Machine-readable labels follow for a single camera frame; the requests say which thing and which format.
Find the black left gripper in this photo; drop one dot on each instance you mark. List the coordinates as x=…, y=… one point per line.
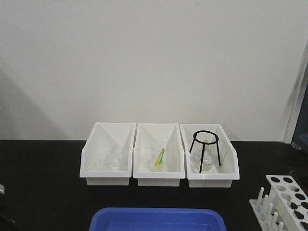
x=6, y=224

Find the white test tube rack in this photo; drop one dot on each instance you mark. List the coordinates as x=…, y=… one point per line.
x=285, y=208

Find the blue plastic tray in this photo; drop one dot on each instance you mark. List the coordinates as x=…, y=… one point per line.
x=156, y=219

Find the left white storage bin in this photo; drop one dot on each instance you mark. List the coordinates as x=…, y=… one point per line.
x=104, y=136

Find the white storage bin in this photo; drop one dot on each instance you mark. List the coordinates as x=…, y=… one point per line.
x=145, y=134
x=219, y=176
x=104, y=136

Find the middle white storage bin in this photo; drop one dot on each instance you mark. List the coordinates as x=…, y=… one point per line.
x=145, y=134

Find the glass beaker with droppers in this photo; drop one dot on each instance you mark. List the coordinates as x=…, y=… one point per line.
x=155, y=147

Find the right white storage bin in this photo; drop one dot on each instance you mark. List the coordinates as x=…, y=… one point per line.
x=219, y=176

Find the glass flask under tripod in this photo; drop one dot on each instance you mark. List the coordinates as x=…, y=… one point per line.
x=196, y=156

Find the black wire tripod stand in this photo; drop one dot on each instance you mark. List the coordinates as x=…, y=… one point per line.
x=197, y=138

